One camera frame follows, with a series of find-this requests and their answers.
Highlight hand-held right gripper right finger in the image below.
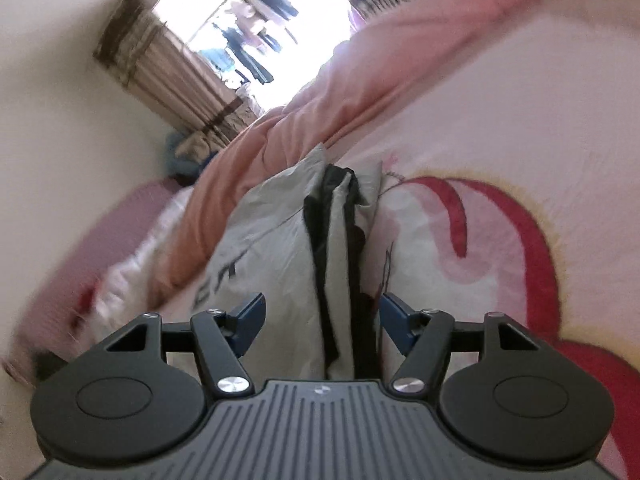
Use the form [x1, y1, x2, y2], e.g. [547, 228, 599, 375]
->
[379, 292, 543, 401]

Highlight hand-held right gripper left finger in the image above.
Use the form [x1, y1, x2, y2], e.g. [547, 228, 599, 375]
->
[104, 292, 266, 400]

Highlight grey jacket with black lining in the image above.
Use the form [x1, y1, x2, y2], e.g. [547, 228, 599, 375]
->
[192, 144, 386, 381]

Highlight hanging clothes outside window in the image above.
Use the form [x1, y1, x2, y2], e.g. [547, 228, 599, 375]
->
[200, 0, 301, 86]

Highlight white crumpled cloth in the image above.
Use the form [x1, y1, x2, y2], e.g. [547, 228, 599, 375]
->
[92, 187, 196, 331]

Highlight pink quilt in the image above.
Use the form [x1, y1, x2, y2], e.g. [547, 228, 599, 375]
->
[150, 0, 546, 311]

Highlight blue crumpled cloth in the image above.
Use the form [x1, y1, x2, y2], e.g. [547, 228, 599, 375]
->
[164, 130, 223, 186]

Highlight mauve bed cover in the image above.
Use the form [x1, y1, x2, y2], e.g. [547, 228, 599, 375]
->
[12, 180, 183, 366]

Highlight pink printed blanket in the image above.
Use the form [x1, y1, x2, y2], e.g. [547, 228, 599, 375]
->
[345, 0, 640, 480]

